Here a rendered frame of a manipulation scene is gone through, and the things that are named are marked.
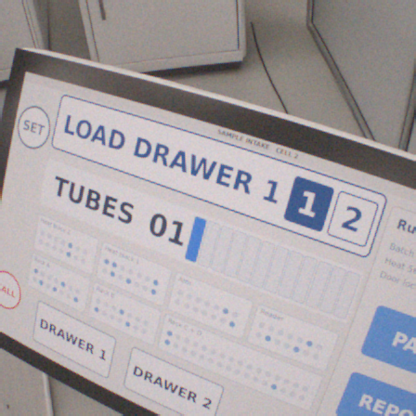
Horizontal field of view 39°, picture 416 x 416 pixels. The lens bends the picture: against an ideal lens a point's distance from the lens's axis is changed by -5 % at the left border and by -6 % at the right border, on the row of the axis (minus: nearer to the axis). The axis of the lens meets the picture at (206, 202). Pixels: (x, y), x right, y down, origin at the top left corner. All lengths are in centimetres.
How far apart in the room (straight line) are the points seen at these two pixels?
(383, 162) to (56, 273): 32
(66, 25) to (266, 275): 254
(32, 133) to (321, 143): 27
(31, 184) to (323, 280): 29
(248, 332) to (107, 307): 13
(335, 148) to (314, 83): 198
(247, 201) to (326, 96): 191
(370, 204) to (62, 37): 249
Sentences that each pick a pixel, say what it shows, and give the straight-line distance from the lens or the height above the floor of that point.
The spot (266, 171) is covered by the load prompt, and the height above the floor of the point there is 117.
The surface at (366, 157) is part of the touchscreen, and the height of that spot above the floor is 119.
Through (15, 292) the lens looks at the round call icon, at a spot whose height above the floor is 102.
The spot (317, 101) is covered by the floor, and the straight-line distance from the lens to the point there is 235.
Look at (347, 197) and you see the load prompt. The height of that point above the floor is 117.
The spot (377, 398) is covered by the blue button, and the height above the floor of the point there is 105.
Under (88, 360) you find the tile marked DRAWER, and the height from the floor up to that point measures 99.
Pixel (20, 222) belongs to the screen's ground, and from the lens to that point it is 60.
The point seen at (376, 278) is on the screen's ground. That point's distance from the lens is 47.
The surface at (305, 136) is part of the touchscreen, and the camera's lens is 46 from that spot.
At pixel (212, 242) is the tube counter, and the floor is 111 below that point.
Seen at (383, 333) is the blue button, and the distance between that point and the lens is 48.
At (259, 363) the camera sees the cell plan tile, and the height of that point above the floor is 105.
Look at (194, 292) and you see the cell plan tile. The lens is 51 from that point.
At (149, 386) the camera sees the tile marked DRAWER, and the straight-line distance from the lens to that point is 57.
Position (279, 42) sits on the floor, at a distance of 265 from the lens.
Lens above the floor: 151
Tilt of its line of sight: 50 degrees down
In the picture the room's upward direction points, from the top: 5 degrees counter-clockwise
